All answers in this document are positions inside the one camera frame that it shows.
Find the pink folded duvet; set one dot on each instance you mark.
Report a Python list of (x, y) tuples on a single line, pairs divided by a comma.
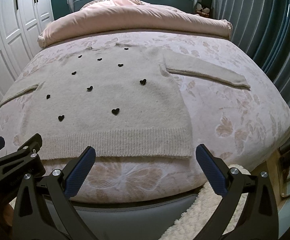
[(111, 15)]

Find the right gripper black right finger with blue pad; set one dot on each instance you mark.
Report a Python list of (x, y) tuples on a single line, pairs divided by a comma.
[(259, 217)]

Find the bedside table with ornaments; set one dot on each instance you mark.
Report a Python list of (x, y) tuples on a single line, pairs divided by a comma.
[(203, 10)]

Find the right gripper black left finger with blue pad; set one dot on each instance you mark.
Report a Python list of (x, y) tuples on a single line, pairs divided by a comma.
[(32, 219)]

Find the white fluffy rug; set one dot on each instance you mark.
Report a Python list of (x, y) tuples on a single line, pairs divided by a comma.
[(197, 215)]

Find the beige sweater with black hearts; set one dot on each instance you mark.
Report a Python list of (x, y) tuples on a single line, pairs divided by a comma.
[(121, 100)]

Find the white panelled wardrobe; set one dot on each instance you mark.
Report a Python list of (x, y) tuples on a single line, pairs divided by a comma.
[(21, 22)]

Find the teal curtain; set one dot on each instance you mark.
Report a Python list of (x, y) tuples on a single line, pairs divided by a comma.
[(261, 28)]

